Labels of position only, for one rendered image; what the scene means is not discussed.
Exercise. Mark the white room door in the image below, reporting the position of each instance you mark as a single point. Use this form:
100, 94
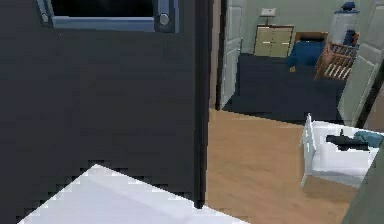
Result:
231, 50

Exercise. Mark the dark grey cabinet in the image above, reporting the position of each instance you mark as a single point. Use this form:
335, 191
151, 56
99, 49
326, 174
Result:
100, 100

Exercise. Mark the cream chest of drawers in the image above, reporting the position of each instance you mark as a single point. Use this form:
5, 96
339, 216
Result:
273, 41

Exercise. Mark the white table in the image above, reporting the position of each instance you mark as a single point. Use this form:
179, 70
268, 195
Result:
113, 203

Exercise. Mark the white lamp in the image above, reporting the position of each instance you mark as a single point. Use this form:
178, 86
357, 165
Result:
268, 12

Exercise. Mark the blue framed window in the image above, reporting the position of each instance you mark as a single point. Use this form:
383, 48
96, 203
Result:
106, 18

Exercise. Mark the blue bed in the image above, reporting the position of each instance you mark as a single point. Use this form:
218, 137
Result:
305, 53

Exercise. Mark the black flat object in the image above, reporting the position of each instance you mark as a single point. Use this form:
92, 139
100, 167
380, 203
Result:
348, 142

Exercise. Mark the white shelf unit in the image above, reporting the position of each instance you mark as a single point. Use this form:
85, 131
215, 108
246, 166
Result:
345, 28

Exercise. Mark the pale green room door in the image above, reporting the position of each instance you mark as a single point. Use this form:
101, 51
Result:
363, 70

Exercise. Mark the teal cloth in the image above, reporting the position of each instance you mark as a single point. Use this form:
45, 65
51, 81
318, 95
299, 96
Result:
370, 137

